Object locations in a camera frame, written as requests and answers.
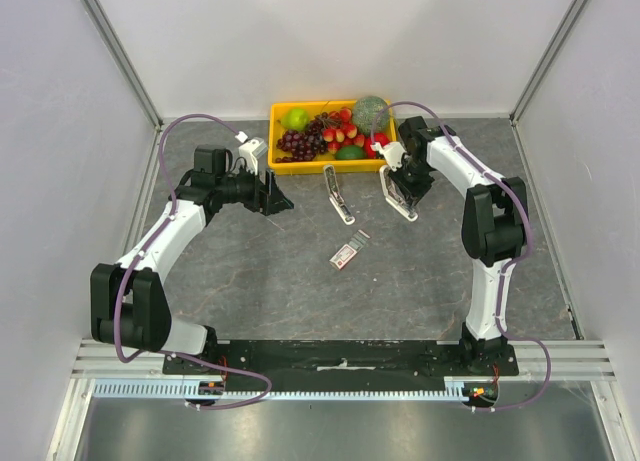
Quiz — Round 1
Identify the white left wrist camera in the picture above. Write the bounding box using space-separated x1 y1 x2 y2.
235 131 268 175

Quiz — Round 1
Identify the red white staple box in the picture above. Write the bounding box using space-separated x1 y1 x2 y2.
329 230 371 270

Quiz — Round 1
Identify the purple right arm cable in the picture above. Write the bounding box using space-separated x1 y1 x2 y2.
368 100 554 413

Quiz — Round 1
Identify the white rectangular case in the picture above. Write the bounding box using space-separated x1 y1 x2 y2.
379 165 418 222

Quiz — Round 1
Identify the aluminium frame rail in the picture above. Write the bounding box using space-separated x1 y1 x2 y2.
72 340 614 381

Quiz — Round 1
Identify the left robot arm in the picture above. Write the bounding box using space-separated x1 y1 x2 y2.
90 145 294 374

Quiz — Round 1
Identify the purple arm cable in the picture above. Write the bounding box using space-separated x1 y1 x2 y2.
368 100 554 413
112 113 274 412

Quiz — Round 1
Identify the green pear fruit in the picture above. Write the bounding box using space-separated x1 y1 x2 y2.
279 107 310 132

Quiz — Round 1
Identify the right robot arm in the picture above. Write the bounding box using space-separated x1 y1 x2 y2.
380 117 528 375

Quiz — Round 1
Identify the green netted melon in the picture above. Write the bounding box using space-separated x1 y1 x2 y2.
351 95 390 136

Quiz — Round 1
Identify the red strawberry cluster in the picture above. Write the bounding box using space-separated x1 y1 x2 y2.
319 107 365 155

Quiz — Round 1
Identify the grey slotted cable duct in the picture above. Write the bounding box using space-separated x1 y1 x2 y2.
93 378 498 402

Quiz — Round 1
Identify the green white stapler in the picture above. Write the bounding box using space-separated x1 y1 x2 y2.
323 164 355 225

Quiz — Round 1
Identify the green lime fruit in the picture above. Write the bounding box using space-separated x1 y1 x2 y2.
334 145 366 161

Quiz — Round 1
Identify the dark purple grape bunch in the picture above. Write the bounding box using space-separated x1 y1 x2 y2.
275 114 328 163

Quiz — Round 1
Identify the yellow plastic tray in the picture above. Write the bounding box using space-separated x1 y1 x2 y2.
267 100 384 175

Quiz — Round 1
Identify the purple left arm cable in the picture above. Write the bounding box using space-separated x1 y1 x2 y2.
112 113 274 412

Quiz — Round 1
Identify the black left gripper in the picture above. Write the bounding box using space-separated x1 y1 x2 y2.
216 161 293 216

